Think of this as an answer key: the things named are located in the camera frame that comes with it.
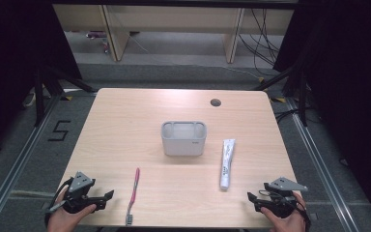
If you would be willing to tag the aluminium floor rail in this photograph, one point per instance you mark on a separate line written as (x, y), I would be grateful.
(319, 161)
(16, 164)

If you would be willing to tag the yellow black floor tape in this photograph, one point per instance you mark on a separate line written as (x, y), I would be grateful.
(67, 97)
(278, 100)

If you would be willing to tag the small colourful floor clutter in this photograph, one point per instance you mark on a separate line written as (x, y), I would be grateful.
(104, 43)

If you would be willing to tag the black metal stand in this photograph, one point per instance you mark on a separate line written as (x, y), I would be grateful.
(39, 96)
(302, 96)

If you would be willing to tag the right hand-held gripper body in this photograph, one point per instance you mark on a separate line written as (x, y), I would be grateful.
(285, 184)

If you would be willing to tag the pink toothbrush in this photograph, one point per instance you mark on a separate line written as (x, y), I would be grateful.
(134, 190)

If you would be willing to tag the grey tape patch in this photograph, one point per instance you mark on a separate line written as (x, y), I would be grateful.
(313, 216)

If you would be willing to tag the light wooden desk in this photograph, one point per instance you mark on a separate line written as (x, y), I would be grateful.
(174, 19)

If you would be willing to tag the person's right hand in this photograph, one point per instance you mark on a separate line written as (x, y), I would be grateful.
(290, 224)

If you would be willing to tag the white toothpaste tube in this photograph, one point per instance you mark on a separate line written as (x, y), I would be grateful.
(227, 161)

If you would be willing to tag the grey toothbrush holder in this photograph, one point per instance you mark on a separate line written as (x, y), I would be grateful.
(183, 146)

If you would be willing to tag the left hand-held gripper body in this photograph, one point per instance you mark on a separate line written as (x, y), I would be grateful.
(81, 182)

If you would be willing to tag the person's left hand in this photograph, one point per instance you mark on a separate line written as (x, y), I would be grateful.
(61, 220)

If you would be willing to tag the black curtain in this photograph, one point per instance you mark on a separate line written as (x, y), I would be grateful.
(351, 64)
(9, 48)

